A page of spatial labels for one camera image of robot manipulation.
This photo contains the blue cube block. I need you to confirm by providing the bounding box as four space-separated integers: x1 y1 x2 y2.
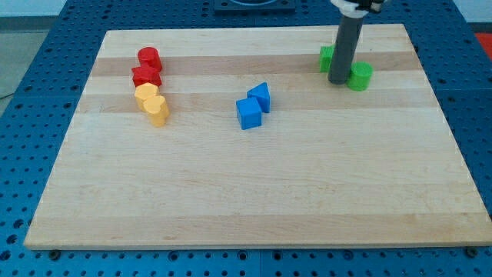
236 98 262 130

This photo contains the red star block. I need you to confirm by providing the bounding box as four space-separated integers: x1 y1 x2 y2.
131 65 162 87

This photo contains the yellow hexagon block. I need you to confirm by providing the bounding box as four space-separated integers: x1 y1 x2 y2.
134 82 159 111

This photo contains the yellow heart block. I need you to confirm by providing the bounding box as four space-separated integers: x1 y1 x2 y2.
143 95 170 127

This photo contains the green cylinder block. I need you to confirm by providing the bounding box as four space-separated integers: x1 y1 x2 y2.
346 62 374 92

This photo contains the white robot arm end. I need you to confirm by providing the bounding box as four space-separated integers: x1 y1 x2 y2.
330 0 387 18

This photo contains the red cylinder block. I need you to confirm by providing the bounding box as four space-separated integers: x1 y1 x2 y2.
138 47 162 72

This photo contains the green star block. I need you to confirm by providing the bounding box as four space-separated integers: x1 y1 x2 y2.
318 45 335 72

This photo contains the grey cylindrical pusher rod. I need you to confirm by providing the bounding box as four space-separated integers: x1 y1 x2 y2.
328 15 364 85

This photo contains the blue triangle block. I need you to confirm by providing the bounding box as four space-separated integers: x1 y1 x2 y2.
247 82 271 113

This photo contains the wooden board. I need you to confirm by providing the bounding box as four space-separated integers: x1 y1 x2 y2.
25 24 491 250

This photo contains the dark blue base plate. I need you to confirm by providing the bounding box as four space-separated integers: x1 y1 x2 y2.
212 0 296 14

